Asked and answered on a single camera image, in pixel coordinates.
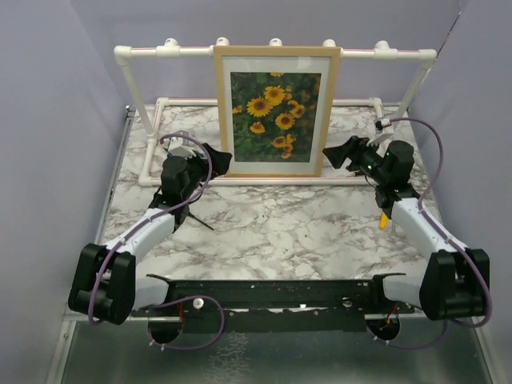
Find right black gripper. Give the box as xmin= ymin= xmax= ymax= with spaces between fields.
xmin=323 ymin=136 xmax=390 ymax=186

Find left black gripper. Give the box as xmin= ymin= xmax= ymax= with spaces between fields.
xmin=175 ymin=143 xmax=231 ymax=202

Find small yellow screwdriver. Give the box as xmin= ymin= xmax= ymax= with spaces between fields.
xmin=378 ymin=212 xmax=389 ymax=230

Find wooden picture frame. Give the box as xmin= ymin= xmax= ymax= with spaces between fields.
xmin=214 ymin=46 xmax=341 ymax=178

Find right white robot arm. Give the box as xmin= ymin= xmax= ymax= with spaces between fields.
xmin=322 ymin=136 xmax=490 ymax=320

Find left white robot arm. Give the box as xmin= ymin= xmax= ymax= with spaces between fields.
xmin=67 ymin=143 xmax=232 ymax=325

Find sunflower photo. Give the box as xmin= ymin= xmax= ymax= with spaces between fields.
xmin=230 ymin=72 xmax=322 ymax=162

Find white PVC pipe rack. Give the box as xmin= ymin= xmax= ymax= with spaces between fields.
xmin=114 ymin=37 xmax=438 ymax=187

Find orange handled screwdriver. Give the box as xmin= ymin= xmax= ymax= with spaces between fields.
xmin=187 ymin=212 xmax=214 ymax=230

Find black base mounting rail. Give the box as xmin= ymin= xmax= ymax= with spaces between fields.
xmin=132 ymin=278 xmax=414 ymax=334

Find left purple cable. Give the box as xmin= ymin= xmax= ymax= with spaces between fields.
xmin=86 ymin=134 xmax=227 ymax=351

